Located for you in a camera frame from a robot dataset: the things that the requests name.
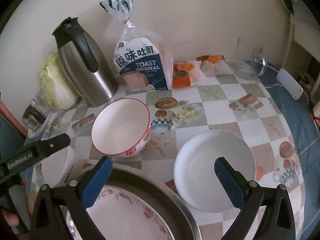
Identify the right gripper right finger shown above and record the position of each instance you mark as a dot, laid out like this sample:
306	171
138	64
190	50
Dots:
248	196

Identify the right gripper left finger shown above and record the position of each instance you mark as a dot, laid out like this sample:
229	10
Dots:
48	221

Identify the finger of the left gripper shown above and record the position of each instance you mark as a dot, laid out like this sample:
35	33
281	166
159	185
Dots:
53	143

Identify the white square bowl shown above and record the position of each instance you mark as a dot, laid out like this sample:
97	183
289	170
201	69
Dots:
57	168

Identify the floral rimmed round plate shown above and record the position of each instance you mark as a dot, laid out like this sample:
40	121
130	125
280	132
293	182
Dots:
119	214

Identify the strawberry pattern red-rimmed bowl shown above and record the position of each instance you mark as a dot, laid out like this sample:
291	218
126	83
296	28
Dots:
122	129

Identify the small white round bowl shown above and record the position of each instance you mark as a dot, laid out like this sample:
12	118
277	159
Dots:
195	175

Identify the large stainless steel plate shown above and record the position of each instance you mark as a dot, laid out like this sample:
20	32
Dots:
162	199

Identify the dark lidded glass jar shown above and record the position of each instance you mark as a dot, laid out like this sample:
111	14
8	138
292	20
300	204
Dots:
35	114

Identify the napa cabbage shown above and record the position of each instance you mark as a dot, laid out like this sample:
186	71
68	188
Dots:
54	84

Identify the stainless steel thermos jug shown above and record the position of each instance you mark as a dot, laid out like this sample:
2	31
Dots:
84	63

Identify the toast bread bag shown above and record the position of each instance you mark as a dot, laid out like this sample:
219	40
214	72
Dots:
141	57

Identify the orange snack packet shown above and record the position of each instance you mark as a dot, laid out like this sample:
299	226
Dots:
214	65
186	74

